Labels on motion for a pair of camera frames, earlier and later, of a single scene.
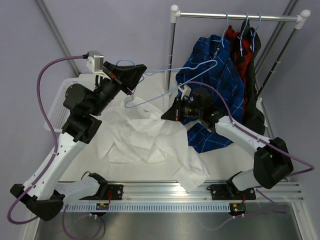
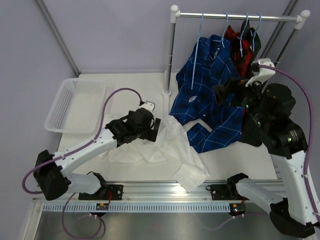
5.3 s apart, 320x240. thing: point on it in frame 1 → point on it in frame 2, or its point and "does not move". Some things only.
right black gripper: [174, 114] → [221, 90]
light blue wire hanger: [172, 90] → [196, 51]
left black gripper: [129, 76] → [152, 135]
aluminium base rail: [171, 192] does not move
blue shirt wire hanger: [221, 40] does not move
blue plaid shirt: [209, 84] does not move
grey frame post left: [49, 21] does not move
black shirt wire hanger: [255, 33] does not move
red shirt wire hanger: [241, 34] does not move
